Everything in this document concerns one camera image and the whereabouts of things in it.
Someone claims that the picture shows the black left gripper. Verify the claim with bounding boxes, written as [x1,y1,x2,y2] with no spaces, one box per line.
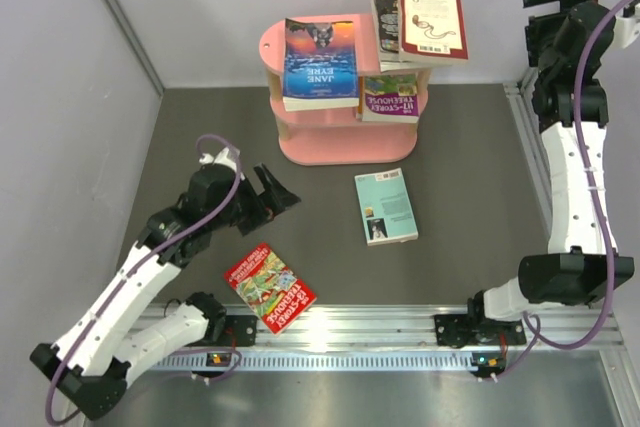
[208,162,300,235]

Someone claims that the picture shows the red 13-storey treehouse book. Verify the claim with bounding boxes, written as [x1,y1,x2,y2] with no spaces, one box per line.
[224,243,317,335]

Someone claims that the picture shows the teal back cover book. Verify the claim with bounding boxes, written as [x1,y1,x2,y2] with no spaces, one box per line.
[354,168,419,246]

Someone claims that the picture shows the red cream pocket-watch book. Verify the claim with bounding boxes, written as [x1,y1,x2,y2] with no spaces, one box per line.
[397,0,469,67]

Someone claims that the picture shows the blue fantasy cover book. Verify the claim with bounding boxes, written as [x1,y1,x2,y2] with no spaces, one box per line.
[282,19,359,112]

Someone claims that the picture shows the purple 117-storey treehouse book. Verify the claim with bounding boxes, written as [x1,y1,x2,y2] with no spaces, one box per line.
[360,74,419,124]

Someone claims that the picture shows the black back cover book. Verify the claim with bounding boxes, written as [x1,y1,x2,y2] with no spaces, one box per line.
[371,0,399,62]

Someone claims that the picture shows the orange cover book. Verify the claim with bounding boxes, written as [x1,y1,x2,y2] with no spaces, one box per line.
[355,77,364,122]

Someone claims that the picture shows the blue nineteen eighty-four book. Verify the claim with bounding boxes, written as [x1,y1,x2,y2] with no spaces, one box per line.
[379,61,450,73]

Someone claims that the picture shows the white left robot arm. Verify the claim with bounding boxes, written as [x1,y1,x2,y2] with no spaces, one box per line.
[30,161,301,420]

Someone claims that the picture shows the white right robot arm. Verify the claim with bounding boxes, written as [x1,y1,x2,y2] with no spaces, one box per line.
[466,0,639,348]

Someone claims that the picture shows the pink three-tier shelf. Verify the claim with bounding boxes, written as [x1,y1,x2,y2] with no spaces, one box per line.
[259,13,432,166]

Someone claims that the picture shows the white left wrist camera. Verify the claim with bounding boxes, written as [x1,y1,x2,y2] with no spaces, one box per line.
[199,147,240,172]

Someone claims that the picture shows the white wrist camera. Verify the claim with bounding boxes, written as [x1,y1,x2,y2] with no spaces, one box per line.
[199,147,240,172]
[612,0,640,49]

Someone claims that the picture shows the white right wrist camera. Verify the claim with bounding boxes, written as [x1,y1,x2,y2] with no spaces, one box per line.
[612,0,640,49]

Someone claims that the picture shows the aluminium mounting rail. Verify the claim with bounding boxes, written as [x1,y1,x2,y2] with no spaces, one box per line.
[124,302,626,373]

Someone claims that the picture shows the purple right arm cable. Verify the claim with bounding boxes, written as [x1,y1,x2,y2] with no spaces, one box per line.
[479,0,640,383]

